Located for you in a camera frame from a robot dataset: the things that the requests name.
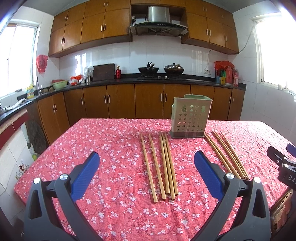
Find lower wooden kitchen cabinets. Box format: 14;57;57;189
26;83;246;146

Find red bag and bottles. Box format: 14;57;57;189
214;61;238;87

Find red floral tablecloth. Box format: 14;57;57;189
14;117;296;241

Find beige perforated utensil holder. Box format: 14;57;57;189
170;94;212;138

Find black countertop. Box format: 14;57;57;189
1;73;234;124

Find yellow detergent bottle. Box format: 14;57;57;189
26;84;35;99

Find green basin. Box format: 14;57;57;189
52;80;68;90

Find lidded dark pot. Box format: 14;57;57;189
164;63;184;75

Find red white plastic bag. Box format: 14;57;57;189
69;74;85;86

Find black wok on stove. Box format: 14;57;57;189
138;62;159;76

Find red hanging plastic bag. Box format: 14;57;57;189
36;54;48;74

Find dark cutting board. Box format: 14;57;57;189
93;63;115;81

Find red bottle on counter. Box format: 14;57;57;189
116;66;121;79

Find steel range hood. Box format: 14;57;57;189
129;4;188;37

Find upper wooden wall cabinets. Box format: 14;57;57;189
49;1;239;57

